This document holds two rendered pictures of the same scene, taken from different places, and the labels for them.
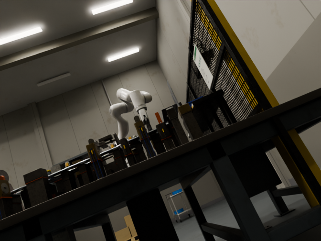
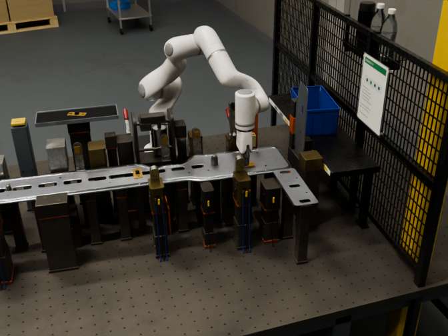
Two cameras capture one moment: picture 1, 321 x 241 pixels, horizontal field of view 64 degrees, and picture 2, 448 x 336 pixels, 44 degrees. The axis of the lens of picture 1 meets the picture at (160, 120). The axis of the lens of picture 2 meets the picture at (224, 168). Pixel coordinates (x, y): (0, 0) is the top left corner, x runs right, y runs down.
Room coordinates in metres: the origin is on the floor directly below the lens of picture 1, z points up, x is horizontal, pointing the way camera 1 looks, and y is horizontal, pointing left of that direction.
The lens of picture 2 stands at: (-0.33, 0.55, 2.19)
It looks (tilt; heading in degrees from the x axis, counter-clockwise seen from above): 29 degrees down; 350
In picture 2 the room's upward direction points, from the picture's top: 1 degrees counter-clockwise
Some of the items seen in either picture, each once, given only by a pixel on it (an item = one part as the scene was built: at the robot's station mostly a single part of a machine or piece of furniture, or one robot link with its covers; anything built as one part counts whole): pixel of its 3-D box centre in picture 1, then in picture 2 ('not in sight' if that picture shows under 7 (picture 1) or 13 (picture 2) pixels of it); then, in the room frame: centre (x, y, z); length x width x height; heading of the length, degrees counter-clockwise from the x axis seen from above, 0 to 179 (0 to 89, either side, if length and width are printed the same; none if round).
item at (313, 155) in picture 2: (193, 129); (308, 190); (1.72, -0.18, 0.88); 0.08 x 0.08 x 0.36; 3
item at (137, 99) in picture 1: (137, 99); (245, 106); (1.78, 0.09, 1.28); 0.09 x 0.08 x 0.13; 115
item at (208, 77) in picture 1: (203, 66); (373, 94); (1.76, -0.46, 1.30); 0.23 x 0.02 x 0.31; 3
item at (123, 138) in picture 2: not in sight; (127, 173); (2.01, 0.61, 0.89); 0.12 x 0.07 x 0.38; 3
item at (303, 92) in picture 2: (175, 100); (301, 121); (1.83, -0.17, 1.17); 0.12 x 0.01 x 0.34; 3
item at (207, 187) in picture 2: (130, 160); (208, 218); (1.63, 0.28, 0.84); 0.10 x 0.05 x 0.29; 3
